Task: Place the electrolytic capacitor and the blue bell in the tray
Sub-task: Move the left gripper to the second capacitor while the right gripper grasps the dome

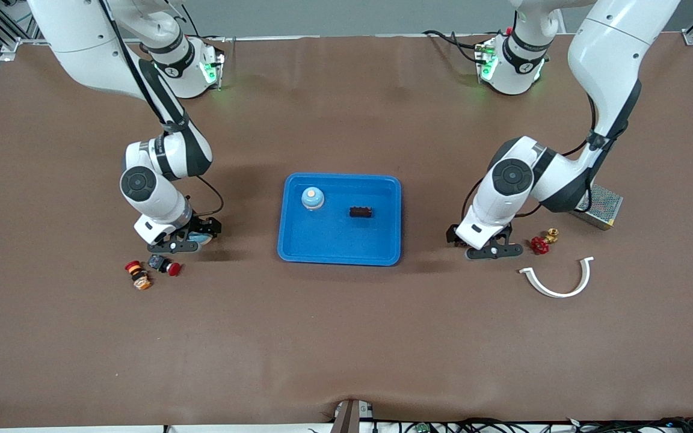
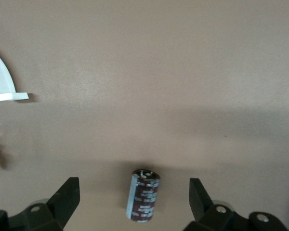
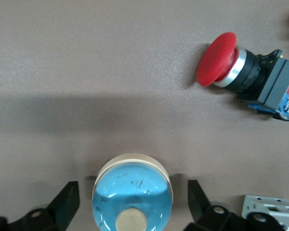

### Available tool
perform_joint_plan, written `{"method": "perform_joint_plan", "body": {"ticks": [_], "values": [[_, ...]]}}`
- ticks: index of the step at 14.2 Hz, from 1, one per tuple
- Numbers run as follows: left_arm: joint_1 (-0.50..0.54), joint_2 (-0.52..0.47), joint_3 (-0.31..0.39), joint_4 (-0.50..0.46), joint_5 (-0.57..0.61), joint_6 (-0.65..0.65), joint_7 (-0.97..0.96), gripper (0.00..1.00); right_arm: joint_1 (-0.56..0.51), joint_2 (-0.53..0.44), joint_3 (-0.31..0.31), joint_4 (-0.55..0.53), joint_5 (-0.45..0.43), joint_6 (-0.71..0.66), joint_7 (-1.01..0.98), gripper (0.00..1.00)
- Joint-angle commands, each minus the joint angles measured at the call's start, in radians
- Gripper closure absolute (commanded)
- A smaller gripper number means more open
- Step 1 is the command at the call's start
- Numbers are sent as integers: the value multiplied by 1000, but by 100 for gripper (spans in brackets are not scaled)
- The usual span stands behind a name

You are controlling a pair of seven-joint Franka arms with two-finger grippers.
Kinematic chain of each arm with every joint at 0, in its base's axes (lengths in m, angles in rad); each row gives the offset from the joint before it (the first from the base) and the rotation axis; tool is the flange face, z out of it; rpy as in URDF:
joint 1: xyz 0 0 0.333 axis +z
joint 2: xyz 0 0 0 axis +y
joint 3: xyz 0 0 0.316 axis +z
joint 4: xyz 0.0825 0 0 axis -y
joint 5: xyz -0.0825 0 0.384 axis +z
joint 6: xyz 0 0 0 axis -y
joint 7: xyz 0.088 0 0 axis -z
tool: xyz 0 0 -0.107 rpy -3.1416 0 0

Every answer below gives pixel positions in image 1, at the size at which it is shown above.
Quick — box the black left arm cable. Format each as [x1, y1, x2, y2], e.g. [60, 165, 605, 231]
[461, 93, 601, 220]

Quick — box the black left base cable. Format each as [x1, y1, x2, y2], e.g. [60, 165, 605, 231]
[422, 29, 485, 66]

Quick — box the blue plastic tray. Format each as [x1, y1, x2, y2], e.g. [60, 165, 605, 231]
[277, 173, 402, 267]

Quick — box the black right base cable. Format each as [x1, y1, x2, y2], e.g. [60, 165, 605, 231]
[183, 5, 230, 43]

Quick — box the red handle brass valve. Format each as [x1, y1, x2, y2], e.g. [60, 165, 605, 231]
[531, 228, 560, 255]

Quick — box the black base cable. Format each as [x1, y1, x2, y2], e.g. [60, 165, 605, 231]
[422, 29, 485, 66]
[183, 5, 230, 43]

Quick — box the metal mesh power supply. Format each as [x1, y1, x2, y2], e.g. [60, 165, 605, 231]
[570, 183, 624, 231]

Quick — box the brown table mat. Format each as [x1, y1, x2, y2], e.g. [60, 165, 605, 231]
[0, 33, 693, 429]

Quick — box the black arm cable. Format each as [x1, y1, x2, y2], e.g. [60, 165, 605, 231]
[99, 0, 226, 217]
[461, 93, 601, 220]

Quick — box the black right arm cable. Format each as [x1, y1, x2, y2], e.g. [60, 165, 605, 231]
[99, 0, 226, 217]

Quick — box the red emergency button yellow collar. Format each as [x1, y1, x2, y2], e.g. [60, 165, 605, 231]
[125, 260, 153, 291]

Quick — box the white curved plastic clamp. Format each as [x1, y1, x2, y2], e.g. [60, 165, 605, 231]
[518, 256, 596, 299]

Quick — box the red push button black block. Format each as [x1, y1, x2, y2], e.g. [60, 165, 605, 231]
[147, 254, 182, 277]

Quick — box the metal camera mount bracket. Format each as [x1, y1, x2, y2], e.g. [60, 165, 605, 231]
[331, 399, 374, 433]

